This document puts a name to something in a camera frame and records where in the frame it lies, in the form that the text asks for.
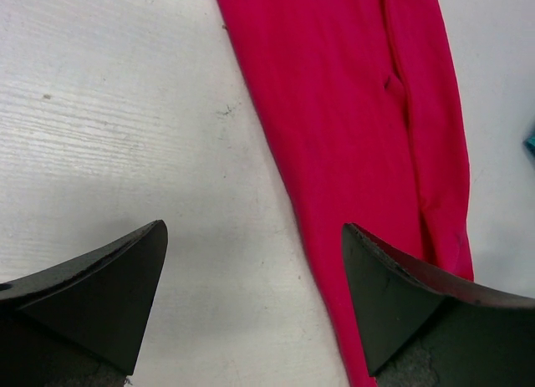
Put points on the red t shirt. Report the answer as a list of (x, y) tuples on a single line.
[(359, 104)]

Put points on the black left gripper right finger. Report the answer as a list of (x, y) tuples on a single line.
[(418, 321)]

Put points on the blue t shirt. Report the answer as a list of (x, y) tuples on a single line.
[(529, 145)]

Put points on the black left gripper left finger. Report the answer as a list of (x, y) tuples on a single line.
[(85, 317)]

